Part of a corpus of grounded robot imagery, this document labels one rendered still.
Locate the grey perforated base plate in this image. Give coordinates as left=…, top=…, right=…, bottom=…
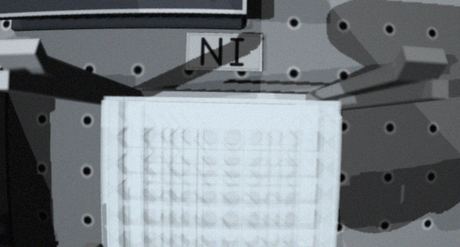
left=0, top=0, right=460, bottom=247

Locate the dark grey plate nest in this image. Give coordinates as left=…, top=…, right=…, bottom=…
left=0, top=0, right=247, bottom=31

